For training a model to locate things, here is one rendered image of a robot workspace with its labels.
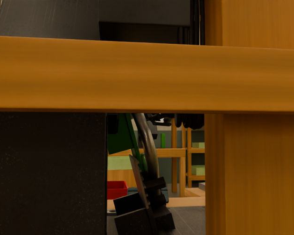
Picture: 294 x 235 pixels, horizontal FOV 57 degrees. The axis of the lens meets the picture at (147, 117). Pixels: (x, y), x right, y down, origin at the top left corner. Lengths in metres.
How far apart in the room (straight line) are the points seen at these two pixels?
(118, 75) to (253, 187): 0.26
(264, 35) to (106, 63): 0.26
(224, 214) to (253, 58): 0.23
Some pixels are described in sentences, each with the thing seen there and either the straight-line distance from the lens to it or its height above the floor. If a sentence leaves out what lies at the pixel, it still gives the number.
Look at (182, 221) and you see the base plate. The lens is 0.86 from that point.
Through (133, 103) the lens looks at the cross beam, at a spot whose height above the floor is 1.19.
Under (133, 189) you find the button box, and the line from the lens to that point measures 1.04.
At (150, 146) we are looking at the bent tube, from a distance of 0.67.
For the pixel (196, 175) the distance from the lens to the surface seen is 6.15.
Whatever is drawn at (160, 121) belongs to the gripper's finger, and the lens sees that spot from 0.77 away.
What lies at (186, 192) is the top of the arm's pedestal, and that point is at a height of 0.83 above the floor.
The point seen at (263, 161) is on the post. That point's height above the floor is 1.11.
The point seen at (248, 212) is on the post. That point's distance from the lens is 0.46.
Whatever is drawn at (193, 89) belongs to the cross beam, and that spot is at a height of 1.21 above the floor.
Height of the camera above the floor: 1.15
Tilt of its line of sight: 4 degrees up
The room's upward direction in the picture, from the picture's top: straight up
